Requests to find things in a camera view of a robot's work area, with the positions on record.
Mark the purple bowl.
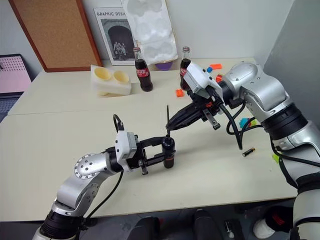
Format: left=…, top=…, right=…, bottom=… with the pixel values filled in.
left=154, top=61, right=174, bottom=71

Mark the white moulded foam tray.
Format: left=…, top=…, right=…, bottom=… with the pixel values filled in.
left=121, top=0, right=179, bottom=65

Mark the graphic design book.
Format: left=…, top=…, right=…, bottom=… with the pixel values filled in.
left=93, top=7, right=138, bottom=66

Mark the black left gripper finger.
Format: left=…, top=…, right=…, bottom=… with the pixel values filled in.
left=140, top=136, right=167, bottom=149
left=146, top=153, right=165, bottom=166

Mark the cork board with brown frame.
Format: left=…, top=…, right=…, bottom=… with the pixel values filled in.
left=8, top=0, right=103, bottom=73

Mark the black electric screwdriver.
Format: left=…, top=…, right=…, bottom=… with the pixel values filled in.
left=161, top=134, right=176, bottom=169

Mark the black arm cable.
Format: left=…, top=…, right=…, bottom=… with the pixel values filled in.
left=208, top=84, right=320, bottom=193
left=76, top=114, right=125, bottom=240

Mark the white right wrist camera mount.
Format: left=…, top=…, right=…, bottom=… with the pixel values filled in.
left=183, top=61, right=224, bottom=99

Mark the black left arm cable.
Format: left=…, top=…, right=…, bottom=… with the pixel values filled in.
left=76, top=114, right=125, bottom=240

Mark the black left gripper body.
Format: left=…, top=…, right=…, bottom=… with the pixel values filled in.
left=126, top=136, right=151, bottom=176

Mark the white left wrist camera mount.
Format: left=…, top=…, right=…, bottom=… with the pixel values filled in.
left=114, top=130, right=140, bottom=173

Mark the glass cola bottle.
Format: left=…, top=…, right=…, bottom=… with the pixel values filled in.
left=179, top=46, right=193, bottom=91
left=132, top=46, right=154, bottom=93

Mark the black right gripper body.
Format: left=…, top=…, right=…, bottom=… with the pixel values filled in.
left=189, top=91, right=221, bottom=131

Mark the white black rounded object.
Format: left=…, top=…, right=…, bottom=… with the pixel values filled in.
left=252, top=204, right=296, bottom=240

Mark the white holder with yellow cups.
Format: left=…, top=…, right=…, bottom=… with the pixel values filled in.
left=90, top=64, right=132, bottom=97

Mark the teal green red block stack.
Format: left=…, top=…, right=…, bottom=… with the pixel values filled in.
left=239, top=116, right=259, bottom=129

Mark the dark rounded shape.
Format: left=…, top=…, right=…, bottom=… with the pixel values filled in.
left=193, top=208, right=226, bottom=240

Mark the laptop with pink screen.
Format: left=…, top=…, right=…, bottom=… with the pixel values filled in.
left=0, top=53, right=33, bottom=123

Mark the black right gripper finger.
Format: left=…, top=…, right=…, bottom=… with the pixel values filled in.
left=165, top=114, right=205, bottom=130
left=167, top=102, right=202, bottom=125

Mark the black gold battery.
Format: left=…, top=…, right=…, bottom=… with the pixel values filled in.
left=242, top=147, right=256, bottom=158

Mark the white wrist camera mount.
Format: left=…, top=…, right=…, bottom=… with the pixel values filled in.
left=114, top=130, right=140, bottom=173
left=183, top=61, right=224, bottom=99

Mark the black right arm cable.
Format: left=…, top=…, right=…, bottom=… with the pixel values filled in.
left=208, top=84, right=320, bottom=193

